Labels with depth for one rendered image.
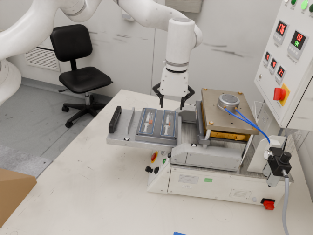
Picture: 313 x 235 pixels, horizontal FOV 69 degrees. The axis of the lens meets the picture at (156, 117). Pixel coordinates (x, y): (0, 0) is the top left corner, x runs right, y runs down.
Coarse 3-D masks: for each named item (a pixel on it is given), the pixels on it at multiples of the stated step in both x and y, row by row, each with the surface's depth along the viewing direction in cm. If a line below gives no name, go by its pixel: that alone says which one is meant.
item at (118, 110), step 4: (116, 108) 99; (120, 108) 100; (116, 112) 96; (120, 112) 102; (112, 116) 94; (116, 116) 94; (112, 120) 91; (116, 120) 94; (112, 124) 89; (112, 128) 90; (112, 132) 91
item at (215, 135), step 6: (204, 120) 88; (204, 126) 84; (204, 132) 83; (216, 132) 82; (222, 132) 82; (228, 132) 82; (234, 132) 83; (216, 138) 84; (222, 138) 84; (228, 138) 83; (234, 138) 83; (240, 138) 83; (246, 138) 83
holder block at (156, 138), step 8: (160, 112) 101; (176, 112) 102; (160, 120) 96; (176, 120) 97; (160, 128) 92; (176, 128) 93; (136, 136) 87; (144, 136) 87; (152, 136) 88; (176, 136) 89; (176, 144) 88
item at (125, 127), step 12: (132, 108) 100; (120, 120) 98; (132, 120) 98; (180, 120) 102; (120, 132) 92; (132, 132) 92; (180, 132) 95; (120, 144) 89; (132, 144) 89; (144, 144) 88; (156, 144) 88; (168, 144) 88; (180, 144) 89
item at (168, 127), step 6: (168, 114) 99; (174, 114) 99; (168, 120) 95; (174, 120) 96; (162, 126) 92; (168, 126) 92; (174, 126) 92; (162, 132) 88; (168, 132) 89; (174, 132) 89
